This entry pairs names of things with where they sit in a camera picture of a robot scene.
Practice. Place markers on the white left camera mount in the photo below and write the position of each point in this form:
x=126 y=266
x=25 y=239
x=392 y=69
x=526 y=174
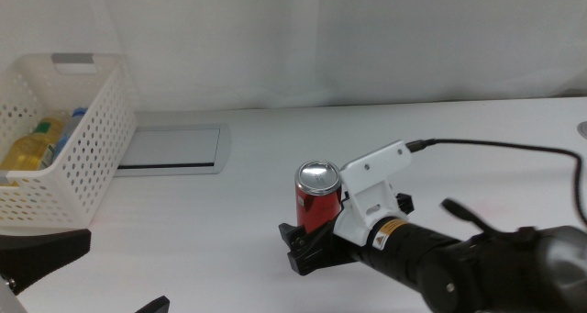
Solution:
x=9 y=299

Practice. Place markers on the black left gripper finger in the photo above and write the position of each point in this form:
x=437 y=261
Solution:
x=158 y=306
x=41 y=253

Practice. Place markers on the round silver table grommet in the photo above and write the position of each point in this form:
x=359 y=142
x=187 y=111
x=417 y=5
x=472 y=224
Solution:
x=583 y=130

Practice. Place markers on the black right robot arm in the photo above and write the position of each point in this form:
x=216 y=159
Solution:
x=513 y=276

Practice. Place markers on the red soda can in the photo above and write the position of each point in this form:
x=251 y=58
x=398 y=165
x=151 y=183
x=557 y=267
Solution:
x=316 y=207

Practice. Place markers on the clear water bottle blue cap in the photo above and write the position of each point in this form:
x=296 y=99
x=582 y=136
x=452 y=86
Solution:
x=69 y=129

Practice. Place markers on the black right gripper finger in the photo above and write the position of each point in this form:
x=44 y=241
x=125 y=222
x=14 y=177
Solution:
x=405 y=204
x=302 y=253

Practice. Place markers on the yellow tea bottle white cap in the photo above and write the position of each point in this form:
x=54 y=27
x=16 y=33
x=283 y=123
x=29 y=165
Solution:
x=27 y=152

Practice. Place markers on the white perforated plastic basket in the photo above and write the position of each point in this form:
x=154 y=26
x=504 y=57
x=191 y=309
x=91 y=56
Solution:
x=101 y=157

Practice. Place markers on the white fabric curtain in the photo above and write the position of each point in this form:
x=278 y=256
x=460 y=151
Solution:
x=321 y=37

